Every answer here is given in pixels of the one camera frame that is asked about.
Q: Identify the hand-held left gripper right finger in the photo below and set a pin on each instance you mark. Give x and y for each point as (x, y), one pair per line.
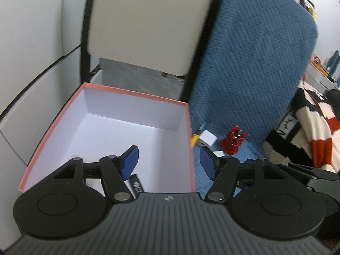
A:
(207, 163)

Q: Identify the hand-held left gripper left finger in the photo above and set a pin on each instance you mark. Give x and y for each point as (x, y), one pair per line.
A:
(130, 162)

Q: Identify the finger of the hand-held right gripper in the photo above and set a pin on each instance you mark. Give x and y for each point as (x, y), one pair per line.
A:
(316, 172)
(297, 174)

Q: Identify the white charger plug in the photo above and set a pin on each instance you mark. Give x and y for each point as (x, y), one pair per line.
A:
(219, 153)
(207, 138)

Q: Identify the pink cardboard box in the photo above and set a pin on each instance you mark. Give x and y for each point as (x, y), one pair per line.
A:
(119, 132)

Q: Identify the red toy ornament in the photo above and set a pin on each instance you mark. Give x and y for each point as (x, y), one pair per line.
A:
(233, 140)

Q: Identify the black pen-shaped gadget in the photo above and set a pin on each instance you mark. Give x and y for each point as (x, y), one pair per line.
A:
(136, 184)

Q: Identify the black white red printed blanket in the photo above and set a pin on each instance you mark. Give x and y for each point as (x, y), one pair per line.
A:
(318, 127)

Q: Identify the blue quilted cover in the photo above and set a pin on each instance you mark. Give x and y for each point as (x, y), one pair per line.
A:
(252, 71)

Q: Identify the white cabinet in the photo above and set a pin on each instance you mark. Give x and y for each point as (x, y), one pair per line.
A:
(32, 106)

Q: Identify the yellow hanging garment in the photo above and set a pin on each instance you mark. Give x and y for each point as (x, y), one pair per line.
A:
(313, 12)

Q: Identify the cream chair with black frame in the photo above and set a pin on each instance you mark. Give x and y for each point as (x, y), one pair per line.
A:
(148, 26)

